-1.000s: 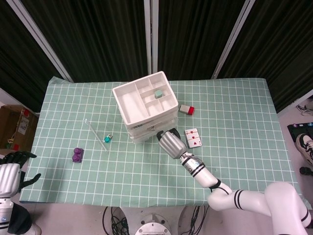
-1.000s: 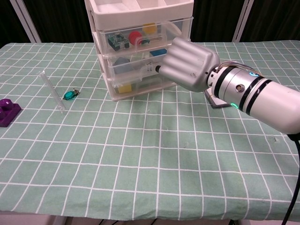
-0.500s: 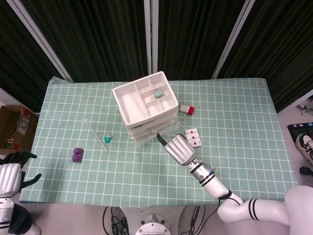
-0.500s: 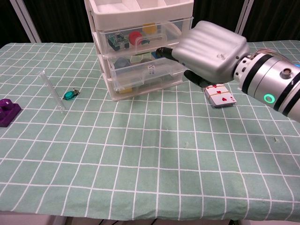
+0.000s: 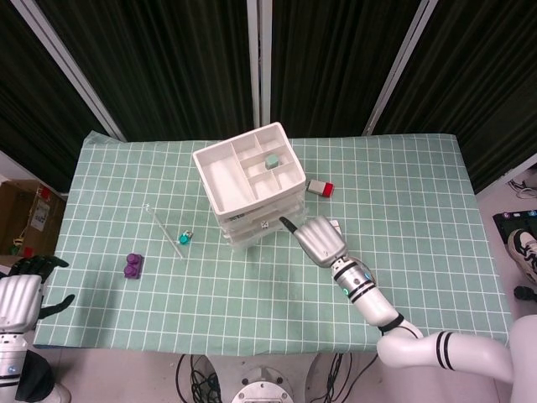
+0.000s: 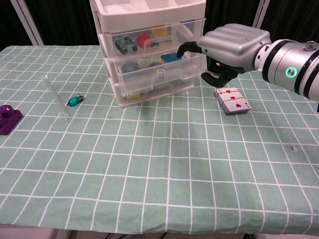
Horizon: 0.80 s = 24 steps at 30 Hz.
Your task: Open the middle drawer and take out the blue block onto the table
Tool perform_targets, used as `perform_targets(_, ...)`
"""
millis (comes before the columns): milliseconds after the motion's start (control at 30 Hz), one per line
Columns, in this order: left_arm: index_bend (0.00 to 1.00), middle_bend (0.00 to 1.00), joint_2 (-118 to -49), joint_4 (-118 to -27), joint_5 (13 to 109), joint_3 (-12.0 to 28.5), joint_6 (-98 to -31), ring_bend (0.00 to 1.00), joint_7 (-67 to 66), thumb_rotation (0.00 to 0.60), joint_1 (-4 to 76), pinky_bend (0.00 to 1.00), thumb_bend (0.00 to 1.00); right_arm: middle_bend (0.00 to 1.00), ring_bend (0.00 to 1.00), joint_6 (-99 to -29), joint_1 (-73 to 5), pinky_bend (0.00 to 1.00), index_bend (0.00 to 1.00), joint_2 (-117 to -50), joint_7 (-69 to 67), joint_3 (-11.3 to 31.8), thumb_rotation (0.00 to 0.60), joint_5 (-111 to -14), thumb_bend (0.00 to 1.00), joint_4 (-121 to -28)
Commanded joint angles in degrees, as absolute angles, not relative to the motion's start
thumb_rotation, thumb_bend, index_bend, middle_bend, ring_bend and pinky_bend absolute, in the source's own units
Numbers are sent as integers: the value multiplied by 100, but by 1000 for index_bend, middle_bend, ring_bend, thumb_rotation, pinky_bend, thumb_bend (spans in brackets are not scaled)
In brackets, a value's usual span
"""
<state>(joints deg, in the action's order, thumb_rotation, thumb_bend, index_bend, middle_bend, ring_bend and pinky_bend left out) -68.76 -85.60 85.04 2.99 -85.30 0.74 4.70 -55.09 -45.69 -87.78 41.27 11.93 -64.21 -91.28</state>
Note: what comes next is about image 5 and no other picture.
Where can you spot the teal cube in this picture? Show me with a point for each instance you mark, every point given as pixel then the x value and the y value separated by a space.
pixel 272 162

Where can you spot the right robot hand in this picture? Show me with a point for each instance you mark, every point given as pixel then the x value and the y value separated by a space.
pixel 323 241

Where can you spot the banded playing card deck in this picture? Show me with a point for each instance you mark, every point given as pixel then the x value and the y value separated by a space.
pixel 336 226

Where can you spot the white frame post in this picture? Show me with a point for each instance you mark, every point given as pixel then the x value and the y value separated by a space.
pixel 260 63
pixel 71 71
pixel 398 71

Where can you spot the cardboard box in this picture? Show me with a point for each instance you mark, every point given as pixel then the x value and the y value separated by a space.
pixel 25 214

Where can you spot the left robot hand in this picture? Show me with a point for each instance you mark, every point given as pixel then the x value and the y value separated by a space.
pixel 17 300

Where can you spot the clear drawer with die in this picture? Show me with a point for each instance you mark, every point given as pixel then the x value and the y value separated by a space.
pixel 251 230

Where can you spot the purple plastic block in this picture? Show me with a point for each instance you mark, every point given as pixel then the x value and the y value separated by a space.
pixel 134 265

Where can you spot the green grid tablecloth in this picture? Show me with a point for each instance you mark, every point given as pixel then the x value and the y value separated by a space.
pixel 268 302

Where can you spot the white plastic drawer cabinet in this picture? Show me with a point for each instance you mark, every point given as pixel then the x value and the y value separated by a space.
pixel 222 180

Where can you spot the black and white sneaker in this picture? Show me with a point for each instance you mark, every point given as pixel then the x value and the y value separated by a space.
pixel 524 252

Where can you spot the clear plastic tube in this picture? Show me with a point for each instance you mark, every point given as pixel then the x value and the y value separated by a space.
pixel 165 233

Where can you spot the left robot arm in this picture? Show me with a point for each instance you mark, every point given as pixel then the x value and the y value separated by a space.
pixel 10 357

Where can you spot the white and red eraser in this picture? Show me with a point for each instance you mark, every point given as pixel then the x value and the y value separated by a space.
pixel 319 187

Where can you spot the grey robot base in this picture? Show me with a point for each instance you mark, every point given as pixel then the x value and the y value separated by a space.
pixel 262 386

